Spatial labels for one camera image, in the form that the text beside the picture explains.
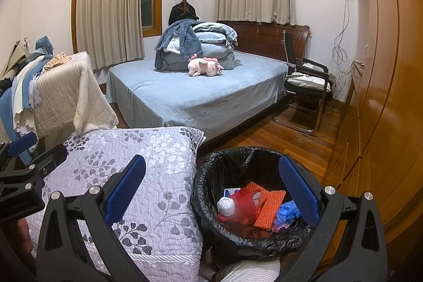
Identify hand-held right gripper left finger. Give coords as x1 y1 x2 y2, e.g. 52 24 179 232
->
36 155 147 282

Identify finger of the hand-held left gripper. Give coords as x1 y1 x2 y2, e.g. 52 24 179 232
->
0 132 38 167
13 146 68 191

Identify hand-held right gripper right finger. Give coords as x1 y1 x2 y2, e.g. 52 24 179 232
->
278 156 388 282

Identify orange knitted cloth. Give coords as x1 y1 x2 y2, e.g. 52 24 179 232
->
243 182 287 230

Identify red cloth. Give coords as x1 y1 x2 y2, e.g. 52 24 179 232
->
220 186 265 236

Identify trash bin with black bag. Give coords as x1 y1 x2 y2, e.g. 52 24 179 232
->
192 146 318 269

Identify small white roll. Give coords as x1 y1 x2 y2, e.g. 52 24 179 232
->
217 197 236 216

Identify person's left hand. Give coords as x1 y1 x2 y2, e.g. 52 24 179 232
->
13 219 35 257

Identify grey floral quilt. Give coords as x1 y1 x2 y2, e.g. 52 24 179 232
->
25 127 205 282

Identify blue white scalloped cloth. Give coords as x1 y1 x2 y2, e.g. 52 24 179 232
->
0 36 55 167

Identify beige quilted cover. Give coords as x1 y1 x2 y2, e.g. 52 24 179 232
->
0 51 119 147

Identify cardboard sheet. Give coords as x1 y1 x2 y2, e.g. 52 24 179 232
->
0 39 32 79

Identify small tan cloth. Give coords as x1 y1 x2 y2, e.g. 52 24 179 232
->
44 52 73 71

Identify striped trouser leg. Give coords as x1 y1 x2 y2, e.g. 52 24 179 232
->
211 259 281 282

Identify pale chair cushion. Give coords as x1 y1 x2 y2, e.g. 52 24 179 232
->
287 75 332 93

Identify bed with blue sheet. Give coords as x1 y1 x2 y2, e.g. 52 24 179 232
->
106 51 289 140

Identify black metal chair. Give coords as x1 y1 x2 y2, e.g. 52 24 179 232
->
272 31 335 133

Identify pink plush toy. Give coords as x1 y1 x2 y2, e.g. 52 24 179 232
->
188 54 223 77

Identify wooden wardrobe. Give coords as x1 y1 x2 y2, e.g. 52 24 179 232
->
325 0 423 243

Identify wide beige curtain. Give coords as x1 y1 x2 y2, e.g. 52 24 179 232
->
75 0 146 70

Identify dark wooden headboard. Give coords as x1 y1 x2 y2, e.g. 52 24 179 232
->
216 20 310 63

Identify folded light blue duvets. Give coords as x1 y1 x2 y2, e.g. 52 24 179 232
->
162 22 242 71

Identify hanging wall cables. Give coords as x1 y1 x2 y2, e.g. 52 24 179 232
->
332 0 356 94

